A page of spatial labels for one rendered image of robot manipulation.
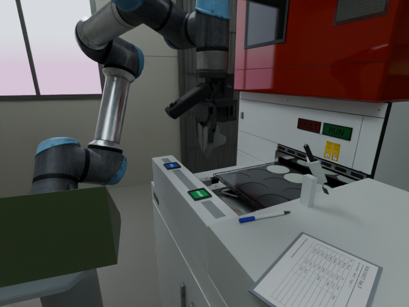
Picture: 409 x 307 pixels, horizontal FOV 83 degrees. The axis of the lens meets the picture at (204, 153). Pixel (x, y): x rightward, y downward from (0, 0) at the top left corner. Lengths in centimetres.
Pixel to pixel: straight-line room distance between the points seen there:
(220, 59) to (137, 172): 257
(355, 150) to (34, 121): 281
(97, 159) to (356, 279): 74
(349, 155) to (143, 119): 228
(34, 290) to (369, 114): 108
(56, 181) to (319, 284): 67
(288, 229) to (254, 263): 14
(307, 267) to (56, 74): 272
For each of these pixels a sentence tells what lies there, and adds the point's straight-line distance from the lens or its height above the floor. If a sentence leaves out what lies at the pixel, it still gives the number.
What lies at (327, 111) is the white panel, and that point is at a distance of 104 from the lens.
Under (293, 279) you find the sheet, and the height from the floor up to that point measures 97.
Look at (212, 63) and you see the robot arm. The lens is 54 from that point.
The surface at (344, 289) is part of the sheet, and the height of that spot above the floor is 97.
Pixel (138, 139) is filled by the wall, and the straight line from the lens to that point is 288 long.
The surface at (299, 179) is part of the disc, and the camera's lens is 103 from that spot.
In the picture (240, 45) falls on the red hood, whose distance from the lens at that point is 142.
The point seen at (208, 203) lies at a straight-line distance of 67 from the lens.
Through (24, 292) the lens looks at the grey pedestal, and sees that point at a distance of 75.
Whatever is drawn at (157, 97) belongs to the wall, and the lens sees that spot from 282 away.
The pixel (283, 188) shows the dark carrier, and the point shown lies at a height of 90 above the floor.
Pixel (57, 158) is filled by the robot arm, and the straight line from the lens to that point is 80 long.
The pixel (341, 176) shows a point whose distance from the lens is 103.
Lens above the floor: 129
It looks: 18 degrees down
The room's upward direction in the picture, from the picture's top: straight up
